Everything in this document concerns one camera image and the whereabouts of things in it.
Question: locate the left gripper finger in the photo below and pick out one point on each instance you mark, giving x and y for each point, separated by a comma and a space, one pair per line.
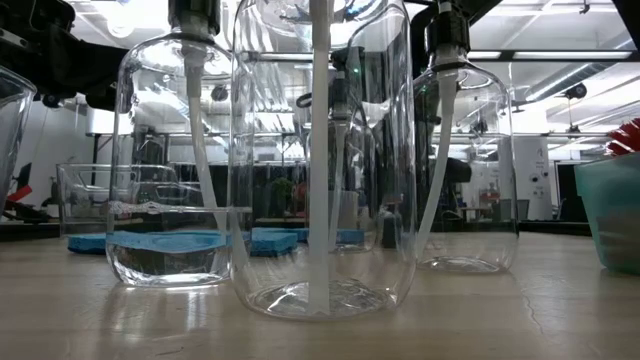
102, 95
85, 60

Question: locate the clear pump bottle holding water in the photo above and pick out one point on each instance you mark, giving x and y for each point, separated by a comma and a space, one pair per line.
165, 150

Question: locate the black round ceiling fixture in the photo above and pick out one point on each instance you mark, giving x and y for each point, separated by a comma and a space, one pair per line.
52, 98
576, 91

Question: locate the large clear plastic bin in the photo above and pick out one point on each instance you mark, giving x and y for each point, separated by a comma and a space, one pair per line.
12, 130

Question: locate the small clear plastic container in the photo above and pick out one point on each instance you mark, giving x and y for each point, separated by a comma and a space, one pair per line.
82, 200

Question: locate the black monitor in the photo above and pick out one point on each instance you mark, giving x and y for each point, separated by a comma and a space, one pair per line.
23, 176

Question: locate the white cylindrical machine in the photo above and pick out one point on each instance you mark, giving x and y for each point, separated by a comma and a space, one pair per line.
532, 175

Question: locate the teal plastic bin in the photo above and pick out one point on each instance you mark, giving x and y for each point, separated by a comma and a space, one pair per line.
615, 215

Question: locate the black aluminium table frame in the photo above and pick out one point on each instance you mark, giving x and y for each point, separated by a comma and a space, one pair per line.
30, 231

